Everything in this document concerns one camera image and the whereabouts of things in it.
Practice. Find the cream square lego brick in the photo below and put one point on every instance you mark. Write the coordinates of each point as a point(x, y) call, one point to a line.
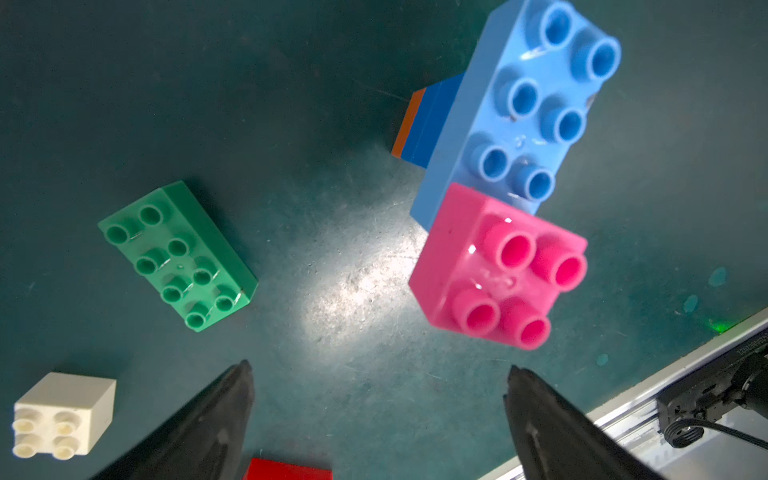
point(63, 415)

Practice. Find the orange square lego brick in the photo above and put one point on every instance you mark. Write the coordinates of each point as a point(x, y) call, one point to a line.
point(405, 142)

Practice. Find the red long lego brick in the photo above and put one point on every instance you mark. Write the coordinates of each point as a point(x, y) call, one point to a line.
point(261, 469)

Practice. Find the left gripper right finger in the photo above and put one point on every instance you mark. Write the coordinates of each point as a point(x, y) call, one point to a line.
point(554, 440)

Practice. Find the green long lego brick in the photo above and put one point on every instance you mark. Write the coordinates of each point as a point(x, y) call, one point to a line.
point(172, 242)

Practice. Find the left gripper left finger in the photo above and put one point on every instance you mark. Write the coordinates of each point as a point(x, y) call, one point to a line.
point(202, 440)

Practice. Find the light blue long lego brick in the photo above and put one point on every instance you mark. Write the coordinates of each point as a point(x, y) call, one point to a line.
point(523, 102)

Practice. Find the green table mat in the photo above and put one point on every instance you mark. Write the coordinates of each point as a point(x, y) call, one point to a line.
point(280, 117)

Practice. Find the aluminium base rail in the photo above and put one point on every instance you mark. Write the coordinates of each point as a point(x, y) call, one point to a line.
point(631, 420)

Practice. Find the blue square lego brick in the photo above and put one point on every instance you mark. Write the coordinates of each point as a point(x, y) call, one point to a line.
point(444, 96)
point(423, 113)

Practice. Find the pink square lego brick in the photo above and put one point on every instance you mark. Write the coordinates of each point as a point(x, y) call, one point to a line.
point(491, 271)

